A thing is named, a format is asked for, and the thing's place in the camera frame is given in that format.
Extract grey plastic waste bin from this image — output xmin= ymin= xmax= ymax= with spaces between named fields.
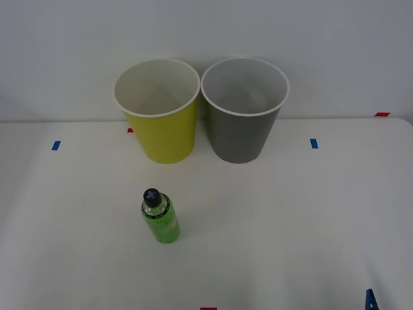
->
xmin=200 ymin=56 xmax=290 ymax=165

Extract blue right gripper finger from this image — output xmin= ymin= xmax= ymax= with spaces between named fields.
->
xmin=365 ymin=288 xmax=379 ymax=310

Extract green plastic bottle black cap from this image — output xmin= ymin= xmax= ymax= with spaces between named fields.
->
xmin=140 ymin=188 xmax=181 ymax=245

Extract yellow-green plastic waste bin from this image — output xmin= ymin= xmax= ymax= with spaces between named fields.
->
xmin=113 ymin=57 xmax=201 ymax=165

